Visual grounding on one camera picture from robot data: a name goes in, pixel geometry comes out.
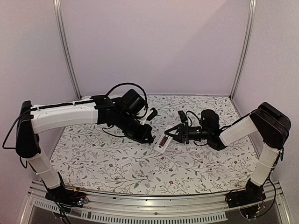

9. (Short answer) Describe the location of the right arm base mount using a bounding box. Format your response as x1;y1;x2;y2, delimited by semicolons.
225;177;277;220

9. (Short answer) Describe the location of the white AC remote control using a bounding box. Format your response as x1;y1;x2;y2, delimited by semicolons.
154;125;174;154

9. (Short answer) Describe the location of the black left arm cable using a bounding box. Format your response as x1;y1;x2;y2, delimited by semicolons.
106;82;149;110

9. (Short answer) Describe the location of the left aluminium frame post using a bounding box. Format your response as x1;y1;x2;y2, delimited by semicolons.
53;0;82;99

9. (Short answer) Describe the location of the floral patterned table mat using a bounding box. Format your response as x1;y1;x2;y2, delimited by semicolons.
45;94;262;196

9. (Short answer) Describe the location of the right aluminium frame post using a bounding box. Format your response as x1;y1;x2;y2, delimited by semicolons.
229;0;257;100

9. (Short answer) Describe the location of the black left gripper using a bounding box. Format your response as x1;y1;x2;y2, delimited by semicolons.
116;112;154;145

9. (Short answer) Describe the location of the black battery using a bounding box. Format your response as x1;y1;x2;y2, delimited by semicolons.
159;136;168;147

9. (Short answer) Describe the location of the clear battery compartment cover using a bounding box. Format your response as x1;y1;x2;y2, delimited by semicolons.
120;158;131;166

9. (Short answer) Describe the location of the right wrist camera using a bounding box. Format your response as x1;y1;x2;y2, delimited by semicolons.
178;111;188;123

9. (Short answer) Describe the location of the aluminium frame post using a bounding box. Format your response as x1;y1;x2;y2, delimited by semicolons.
53;0;82;99
229;0;257;100

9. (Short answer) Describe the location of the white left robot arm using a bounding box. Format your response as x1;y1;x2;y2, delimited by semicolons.
12;89;157;203

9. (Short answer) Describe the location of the aluminium front rail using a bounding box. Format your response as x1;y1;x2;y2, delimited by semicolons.
20;181;293;224

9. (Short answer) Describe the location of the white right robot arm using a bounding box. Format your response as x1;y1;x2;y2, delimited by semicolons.
164;102;292;203

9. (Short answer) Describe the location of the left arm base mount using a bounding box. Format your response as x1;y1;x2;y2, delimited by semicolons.
43;173;89;207

